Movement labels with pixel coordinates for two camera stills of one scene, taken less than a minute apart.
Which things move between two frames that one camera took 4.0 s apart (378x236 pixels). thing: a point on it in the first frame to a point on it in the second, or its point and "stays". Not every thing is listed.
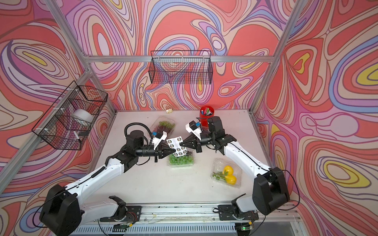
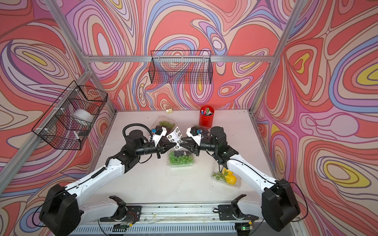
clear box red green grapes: (163, 124) stays
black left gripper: (160, 151) to (162, 148)
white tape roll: (83, 114) stays
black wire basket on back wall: (181, 67) stays
